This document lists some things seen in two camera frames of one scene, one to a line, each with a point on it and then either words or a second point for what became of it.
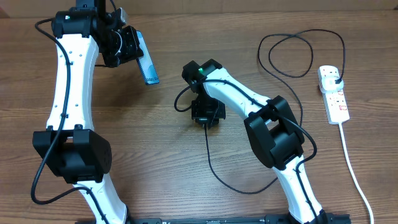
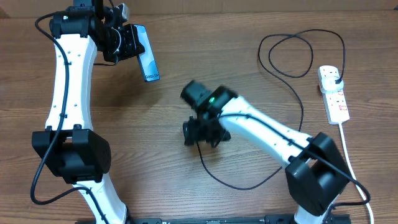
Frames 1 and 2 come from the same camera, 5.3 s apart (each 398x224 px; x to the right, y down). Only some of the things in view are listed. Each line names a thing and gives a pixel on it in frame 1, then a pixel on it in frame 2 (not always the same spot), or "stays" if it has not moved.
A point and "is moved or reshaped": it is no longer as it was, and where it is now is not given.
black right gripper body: (209, 111) -> (203, 132)
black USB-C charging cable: (288, 76) -> (199, 151)
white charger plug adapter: (329, 83) stays
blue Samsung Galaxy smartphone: (148, 71) is moved or reshaped
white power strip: (335, 100) stays
